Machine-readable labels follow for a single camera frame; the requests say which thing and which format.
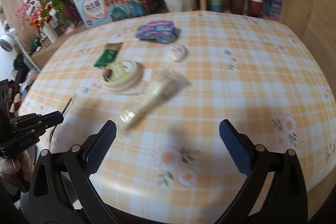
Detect green lidded paper bowl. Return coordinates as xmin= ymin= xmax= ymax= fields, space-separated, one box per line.
xmin=101 ymin=59 xmax=143 ymax=93

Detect green gold snack wrapper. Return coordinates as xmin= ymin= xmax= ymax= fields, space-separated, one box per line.
xmin=93 ymin=43 xmax=122 ymax=68

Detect cream tape roll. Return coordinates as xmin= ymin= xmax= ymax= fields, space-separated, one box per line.
xmin=118 ymin=68 xmax=185 ymax=133

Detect person's left hand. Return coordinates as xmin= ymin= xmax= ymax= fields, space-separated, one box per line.
xmin=1 ymin=151 xmax=34 ymax=185

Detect colourful marker pen pack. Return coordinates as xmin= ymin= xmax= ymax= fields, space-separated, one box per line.
xmin=127 ymin=69 xmax=153 ymax=94

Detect white desk fan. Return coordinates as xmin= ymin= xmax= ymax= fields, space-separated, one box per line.
xmin=1 ymin=28 xmax=41 ymax=72

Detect yellow plaid flowered tablecloth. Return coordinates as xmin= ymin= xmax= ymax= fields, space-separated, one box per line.
xmin=19 ymin=11 xmax=335 ymax=223

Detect orange flowers in white vase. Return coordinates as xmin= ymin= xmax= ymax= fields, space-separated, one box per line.
xmin=29 ymin=5 xmax=59 ymax=43

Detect low wooden side cabinet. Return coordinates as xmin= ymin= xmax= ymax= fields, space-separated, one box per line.
xmin=1 ymin=0 xmax=87 ymax=69

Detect white blue probiotic box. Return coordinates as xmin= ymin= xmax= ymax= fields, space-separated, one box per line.
xmin=73 ymin=0 xmax=112 ymax=28

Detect blue pink crumpled wrapper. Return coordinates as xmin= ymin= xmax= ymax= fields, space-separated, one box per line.
xmin=135 ymin=20 xmax=178 ymax=44

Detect small purple blue box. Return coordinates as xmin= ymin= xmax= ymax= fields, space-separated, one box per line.
xmin=262 ymin=0 xmax=282 ymax=21

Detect brown plastic cup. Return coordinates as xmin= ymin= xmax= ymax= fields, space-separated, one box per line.
xmin=230 ymin=0 xmax=244 ymax=15

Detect red paper cup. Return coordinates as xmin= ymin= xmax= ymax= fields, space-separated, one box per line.
xmin=248 ymin=0 xmax=264 ymax=18

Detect pink teal striped gift box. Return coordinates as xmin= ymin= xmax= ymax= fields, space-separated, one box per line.
xmin=104 ymin=0 xmax=155 ymax=22

